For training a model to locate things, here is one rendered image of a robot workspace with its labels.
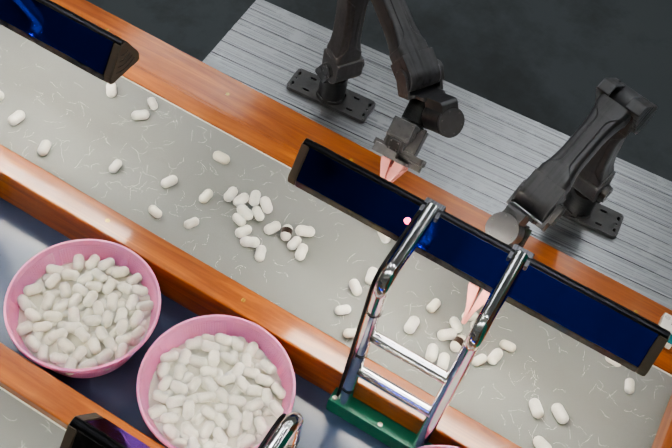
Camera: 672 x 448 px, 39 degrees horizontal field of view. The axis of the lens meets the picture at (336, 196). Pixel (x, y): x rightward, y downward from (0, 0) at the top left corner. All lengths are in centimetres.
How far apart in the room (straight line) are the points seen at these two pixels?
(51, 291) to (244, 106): 56
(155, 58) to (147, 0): 129
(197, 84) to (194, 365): 64
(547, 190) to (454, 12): 190
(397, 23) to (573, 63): 174
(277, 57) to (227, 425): 95
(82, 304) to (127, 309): 8
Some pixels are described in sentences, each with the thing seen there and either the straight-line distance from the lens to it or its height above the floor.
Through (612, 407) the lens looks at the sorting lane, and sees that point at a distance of 181.
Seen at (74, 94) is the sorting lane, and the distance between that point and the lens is 205.
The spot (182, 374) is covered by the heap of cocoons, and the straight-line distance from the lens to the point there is 167.
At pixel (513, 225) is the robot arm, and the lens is 160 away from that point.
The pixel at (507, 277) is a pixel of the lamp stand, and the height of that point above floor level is 112.
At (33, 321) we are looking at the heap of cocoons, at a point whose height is 74.
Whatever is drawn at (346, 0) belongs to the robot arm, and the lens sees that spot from 191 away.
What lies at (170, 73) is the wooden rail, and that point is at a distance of 205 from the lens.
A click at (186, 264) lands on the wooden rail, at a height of 76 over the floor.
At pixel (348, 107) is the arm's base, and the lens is 214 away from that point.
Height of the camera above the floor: 224
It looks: 52 degrees down
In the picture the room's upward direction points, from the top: 13 degrees clockwise
